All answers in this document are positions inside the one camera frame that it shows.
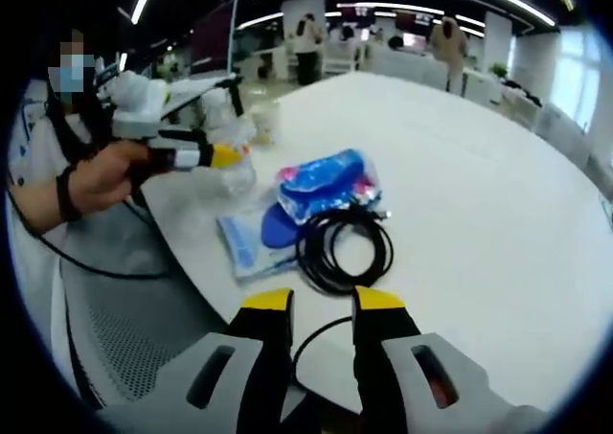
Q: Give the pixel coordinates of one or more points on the green potted plant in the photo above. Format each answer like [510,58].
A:
[499,70]

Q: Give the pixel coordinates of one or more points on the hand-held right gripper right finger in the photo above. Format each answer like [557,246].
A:
[383,357]

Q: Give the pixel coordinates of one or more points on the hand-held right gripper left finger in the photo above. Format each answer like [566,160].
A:
[249,357]

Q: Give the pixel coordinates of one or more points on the grey mesh chair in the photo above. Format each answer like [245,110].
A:
[134,338]

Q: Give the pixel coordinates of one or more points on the clear water bottle red label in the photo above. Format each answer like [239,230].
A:
[230,166]

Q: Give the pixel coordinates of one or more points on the white side desk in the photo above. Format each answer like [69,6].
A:
[191,89]

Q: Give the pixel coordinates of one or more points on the person's left hand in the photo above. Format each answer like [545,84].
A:
[105,180]

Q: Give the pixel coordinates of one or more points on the clear bag with blue pad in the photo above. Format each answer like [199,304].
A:
[244,247]

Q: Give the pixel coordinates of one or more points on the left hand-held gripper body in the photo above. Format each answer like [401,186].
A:
[139,108]

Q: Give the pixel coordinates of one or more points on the white paper cup green print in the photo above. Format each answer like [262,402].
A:
[268,122]

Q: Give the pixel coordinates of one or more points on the blue pink plastic packet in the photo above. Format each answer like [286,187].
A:
[325,185]

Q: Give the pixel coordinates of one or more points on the large dark monitor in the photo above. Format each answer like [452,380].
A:
[215,41]

